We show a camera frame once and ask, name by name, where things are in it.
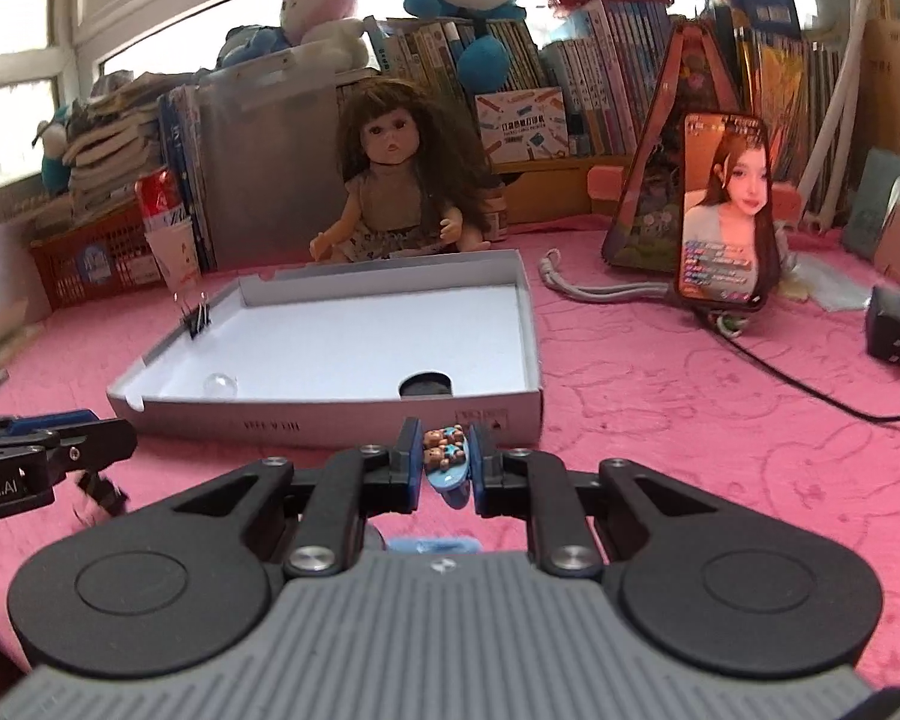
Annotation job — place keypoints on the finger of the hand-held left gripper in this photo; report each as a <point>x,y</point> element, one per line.
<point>52,421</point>
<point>90,442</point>

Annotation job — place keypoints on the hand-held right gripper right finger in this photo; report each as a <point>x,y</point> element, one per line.
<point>478,461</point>

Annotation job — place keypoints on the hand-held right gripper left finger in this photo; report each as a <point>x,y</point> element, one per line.
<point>412,457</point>

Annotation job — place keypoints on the black binder clip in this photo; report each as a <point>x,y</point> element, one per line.
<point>101,493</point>
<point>195,321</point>

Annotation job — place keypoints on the white cardboard box lid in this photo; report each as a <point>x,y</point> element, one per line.
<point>345,337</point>

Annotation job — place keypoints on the black round disc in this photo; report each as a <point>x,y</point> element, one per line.
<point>425,385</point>

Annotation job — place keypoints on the clear glass ball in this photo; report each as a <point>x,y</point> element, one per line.
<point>220,387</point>

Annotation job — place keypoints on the pink printed tablecloth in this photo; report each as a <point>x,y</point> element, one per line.
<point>645,427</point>

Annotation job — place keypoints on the white paper cup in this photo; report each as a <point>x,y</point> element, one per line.
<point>174,255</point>

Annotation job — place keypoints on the red soda can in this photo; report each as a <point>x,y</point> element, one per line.
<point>159,199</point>

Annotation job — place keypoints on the brown haired doll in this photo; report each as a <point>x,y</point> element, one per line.
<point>394,195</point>

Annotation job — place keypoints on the small blue plush toy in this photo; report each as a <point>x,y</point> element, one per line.
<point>54,154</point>

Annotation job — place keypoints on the yellow wooden shelf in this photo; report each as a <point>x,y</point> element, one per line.
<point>555,191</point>

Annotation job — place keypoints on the stack of lying books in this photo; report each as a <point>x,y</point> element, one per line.
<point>112,142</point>

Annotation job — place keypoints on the upright blue books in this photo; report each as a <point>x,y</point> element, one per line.
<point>187,165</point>

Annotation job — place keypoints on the pink triangular phone stand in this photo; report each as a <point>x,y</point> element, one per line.
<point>649,202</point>

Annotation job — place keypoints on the colourful printed box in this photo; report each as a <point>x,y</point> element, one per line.
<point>521,127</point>

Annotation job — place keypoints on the smartphone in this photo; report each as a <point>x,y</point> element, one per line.
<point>724,210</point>

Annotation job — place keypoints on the clear plastic bag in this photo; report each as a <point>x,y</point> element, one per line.
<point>825,281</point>

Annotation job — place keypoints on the window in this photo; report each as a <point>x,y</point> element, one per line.
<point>15,15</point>

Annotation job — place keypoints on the row of books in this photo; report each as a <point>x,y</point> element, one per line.
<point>607,67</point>

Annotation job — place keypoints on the dark blue plush toy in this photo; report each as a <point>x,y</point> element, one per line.
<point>251,45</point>

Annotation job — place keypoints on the black power adapter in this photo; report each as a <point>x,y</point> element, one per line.
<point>889,330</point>

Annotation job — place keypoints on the pink white plush bunny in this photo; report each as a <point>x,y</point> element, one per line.
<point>319,0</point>

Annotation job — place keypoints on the teal notebook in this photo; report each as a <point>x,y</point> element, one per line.
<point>877,202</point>

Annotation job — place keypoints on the white plastic tubes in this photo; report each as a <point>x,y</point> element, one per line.
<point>840,127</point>

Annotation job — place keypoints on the brown paper bag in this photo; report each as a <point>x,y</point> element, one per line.
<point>896,82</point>

